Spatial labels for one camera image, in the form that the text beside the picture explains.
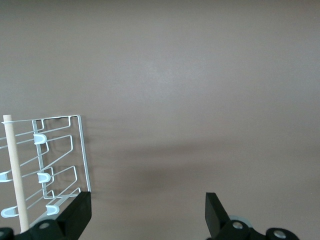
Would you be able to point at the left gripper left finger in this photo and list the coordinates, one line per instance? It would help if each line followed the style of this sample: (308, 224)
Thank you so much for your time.
(75, 215)

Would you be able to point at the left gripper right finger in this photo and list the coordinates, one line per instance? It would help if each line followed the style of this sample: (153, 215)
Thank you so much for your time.
(215, 215)

